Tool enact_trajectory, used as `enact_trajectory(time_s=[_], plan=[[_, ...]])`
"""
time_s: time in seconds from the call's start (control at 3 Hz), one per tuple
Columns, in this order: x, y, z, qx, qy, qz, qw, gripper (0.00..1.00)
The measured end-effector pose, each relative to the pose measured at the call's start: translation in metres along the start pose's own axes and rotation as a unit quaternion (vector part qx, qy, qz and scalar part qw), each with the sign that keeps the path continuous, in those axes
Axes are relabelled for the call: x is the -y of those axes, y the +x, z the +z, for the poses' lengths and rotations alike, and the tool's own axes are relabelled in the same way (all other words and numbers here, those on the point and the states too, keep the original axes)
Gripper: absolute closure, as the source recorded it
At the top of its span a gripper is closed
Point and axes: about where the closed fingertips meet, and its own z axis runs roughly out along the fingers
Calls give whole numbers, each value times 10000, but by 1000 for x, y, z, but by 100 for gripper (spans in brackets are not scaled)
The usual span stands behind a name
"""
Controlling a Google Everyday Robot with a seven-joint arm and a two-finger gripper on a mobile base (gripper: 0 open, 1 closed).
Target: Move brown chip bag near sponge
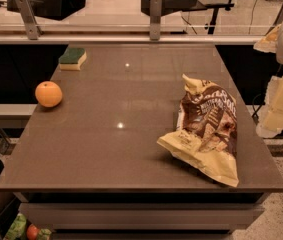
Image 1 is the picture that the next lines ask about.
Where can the green yellow sponge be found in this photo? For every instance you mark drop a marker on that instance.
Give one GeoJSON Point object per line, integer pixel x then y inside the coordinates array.
{"type": "Point", "coordinates": [72, 59]}

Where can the red fruit under table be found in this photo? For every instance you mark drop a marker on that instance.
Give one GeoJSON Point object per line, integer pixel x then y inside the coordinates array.
{"type": "Point", "coordinates": [32, 232]}

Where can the green bag under table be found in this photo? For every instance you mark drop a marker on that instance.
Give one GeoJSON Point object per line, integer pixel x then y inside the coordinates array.
{"type": "Point", "coordinates": [17, 230]}

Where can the left metal rail bracket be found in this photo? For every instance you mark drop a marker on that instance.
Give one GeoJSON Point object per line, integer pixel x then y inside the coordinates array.
{"type": "Point", "coordinates": [32, 28]}

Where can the brown yellow chip bag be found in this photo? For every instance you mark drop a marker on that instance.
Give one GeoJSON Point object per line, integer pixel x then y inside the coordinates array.
{"type": "Point", "coordinates": [206, 132]}

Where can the orange fruit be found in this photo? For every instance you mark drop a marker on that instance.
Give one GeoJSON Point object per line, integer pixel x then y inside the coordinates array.
{"type": "Point", "coordinates": [48, 94]}

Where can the small green packet under table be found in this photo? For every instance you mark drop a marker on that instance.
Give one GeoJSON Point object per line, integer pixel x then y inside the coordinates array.
{"type": "Point", "coordinates": [44, 234]}

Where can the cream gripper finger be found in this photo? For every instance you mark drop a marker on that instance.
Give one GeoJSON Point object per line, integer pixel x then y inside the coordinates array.
{"type": "Point", "coordinates": [271, 114]}
{"type": "Point", "coordinates": [268, 43]}

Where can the middle metal rail bracket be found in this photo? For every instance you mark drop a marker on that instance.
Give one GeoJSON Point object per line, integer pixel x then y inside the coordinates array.
{"type": "Point", "coordinates": [155, 19]}

